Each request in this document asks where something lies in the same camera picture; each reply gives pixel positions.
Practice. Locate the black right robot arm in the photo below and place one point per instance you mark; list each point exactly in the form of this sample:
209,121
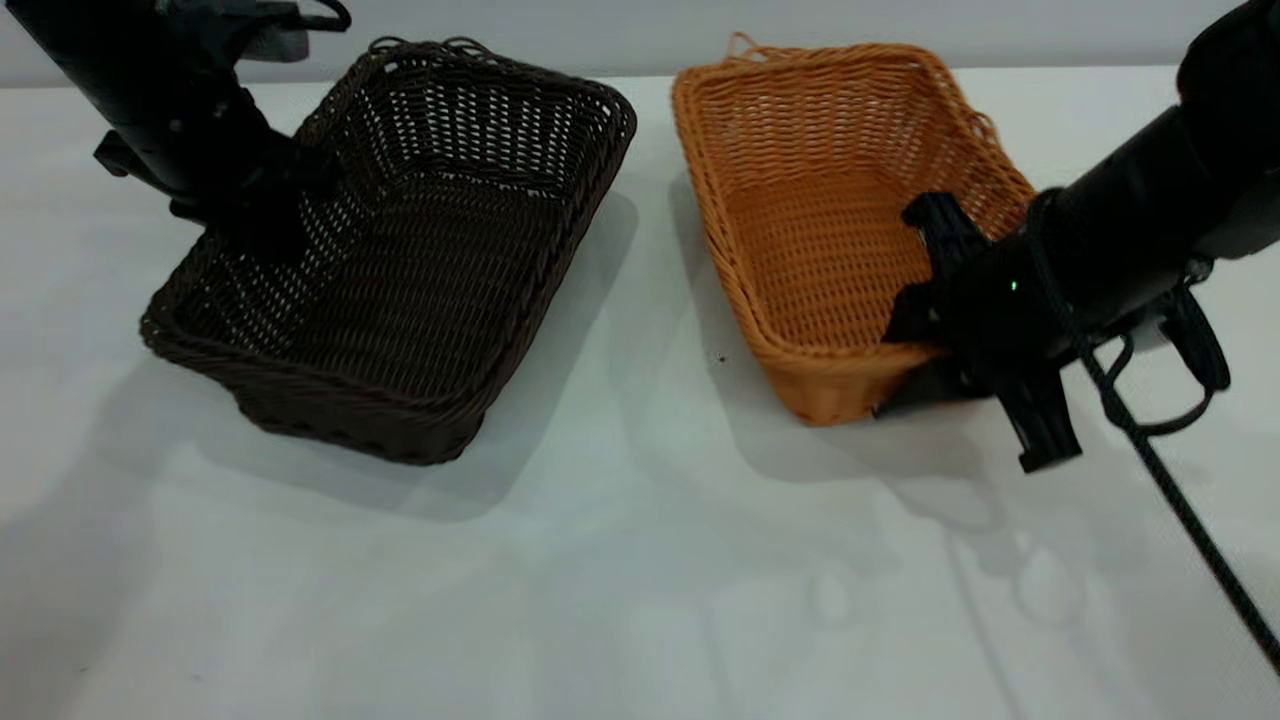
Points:
1150,200

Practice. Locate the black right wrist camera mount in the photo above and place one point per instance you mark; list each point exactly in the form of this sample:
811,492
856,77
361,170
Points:
1195,345

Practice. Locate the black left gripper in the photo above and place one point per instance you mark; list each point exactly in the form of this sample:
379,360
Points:
265,175

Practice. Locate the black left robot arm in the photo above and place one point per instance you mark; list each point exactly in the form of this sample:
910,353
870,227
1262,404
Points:
120,80

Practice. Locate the dark brown wicker basket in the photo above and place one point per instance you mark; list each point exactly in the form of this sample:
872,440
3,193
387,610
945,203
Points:
420,300

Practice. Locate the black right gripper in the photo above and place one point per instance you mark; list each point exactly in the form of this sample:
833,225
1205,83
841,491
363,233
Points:
1000,300

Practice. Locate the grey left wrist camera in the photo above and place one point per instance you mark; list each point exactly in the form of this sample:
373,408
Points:
275,42

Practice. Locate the orange wicker basket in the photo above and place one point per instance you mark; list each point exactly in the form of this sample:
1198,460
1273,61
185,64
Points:
820,250

